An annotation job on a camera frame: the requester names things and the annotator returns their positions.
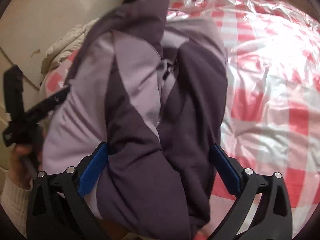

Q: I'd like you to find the lilac and purple jacket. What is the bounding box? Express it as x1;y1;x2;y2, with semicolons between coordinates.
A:
42;0;227;239

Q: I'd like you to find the person's left hand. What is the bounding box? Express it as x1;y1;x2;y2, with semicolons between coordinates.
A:
6;133;44;190

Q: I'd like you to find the cream knit sweater sleeve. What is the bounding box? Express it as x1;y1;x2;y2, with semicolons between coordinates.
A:
1;171;31;238

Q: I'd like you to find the cream quilted blanket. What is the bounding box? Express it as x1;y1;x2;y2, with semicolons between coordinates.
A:
41;18;99;76

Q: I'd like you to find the red checked plastic-covered bedspread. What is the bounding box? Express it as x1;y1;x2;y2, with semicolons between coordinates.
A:
39;0;320;238

